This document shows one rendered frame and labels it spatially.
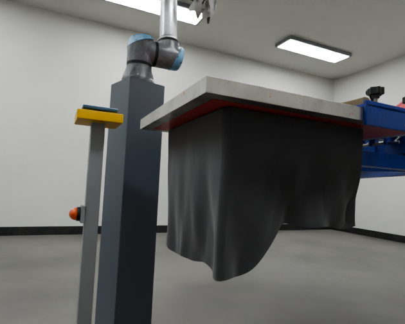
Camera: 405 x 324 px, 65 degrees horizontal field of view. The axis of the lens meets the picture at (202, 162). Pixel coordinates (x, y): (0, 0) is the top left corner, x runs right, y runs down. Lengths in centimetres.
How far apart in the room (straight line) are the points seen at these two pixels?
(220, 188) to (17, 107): 419
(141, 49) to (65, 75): 341
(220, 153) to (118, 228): 72
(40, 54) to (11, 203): 198
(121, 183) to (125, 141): 18
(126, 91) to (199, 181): 67
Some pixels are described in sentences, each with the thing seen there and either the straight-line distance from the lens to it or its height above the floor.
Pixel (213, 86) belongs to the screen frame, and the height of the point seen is 97.
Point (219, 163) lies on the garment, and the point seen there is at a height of 81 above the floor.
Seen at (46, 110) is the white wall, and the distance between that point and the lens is 479.
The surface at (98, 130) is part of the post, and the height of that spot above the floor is 90.
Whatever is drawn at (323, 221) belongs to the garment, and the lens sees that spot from 98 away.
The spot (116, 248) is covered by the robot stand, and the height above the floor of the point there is 47.
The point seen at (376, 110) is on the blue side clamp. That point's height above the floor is 99.
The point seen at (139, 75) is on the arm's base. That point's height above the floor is 122.
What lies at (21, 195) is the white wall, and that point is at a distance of 473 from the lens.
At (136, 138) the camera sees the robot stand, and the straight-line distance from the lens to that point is 141.
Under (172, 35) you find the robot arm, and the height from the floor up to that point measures 146.
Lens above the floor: 75
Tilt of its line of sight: 4 degrees up
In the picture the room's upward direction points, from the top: 3 degrees clockwise
